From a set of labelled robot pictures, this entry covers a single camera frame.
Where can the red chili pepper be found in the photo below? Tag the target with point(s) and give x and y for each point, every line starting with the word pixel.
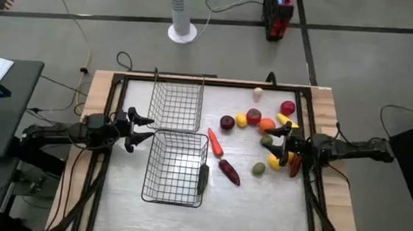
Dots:
pixel 294 166

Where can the dark red plum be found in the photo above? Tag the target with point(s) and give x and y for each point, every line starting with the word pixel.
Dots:
pixel 227 122

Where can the red tomato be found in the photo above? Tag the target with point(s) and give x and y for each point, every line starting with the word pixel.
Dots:
pixel 253 116

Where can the small yellow lemon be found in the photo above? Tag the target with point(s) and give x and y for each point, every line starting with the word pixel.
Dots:
pixel 241 120

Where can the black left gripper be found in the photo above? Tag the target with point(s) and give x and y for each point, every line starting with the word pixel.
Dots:
pixel 121 123

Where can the red apple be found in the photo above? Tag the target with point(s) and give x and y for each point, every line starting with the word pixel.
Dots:
pixel 288 108

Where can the black desk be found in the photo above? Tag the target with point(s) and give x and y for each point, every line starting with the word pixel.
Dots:
pixel 11 115

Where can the green cucumber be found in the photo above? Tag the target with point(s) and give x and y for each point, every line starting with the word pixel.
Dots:
pixel 203 178

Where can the orange fruit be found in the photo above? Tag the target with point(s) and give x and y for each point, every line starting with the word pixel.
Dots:
pixel 266 123

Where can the yellow corn cob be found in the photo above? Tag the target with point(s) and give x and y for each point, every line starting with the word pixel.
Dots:
pixel 283 118

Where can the black metal table frame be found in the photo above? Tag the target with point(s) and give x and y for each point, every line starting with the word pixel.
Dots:
pixel 231 83

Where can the green lime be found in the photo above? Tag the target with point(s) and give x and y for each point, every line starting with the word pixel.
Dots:
pixel 266 139
pixel 258 168

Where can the large yellow lemon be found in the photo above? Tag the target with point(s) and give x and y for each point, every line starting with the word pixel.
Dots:
pixel 273 162

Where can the dark red long pepper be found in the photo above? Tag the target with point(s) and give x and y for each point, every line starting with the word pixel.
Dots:
pixel 229 172

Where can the white tower fan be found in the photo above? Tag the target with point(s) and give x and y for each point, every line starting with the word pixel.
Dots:
pixel 181 17

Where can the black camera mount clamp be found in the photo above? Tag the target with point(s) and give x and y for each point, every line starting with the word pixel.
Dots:
pixel 271 78

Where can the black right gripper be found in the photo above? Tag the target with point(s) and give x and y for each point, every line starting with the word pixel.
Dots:
pixel 300 144

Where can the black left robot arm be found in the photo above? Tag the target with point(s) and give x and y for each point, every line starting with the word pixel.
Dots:
pixel 61 131

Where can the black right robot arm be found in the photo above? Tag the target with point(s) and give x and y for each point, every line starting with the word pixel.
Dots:
pixel 351 148

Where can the orange carrot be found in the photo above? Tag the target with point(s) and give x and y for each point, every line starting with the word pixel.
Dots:
pixel 215 143

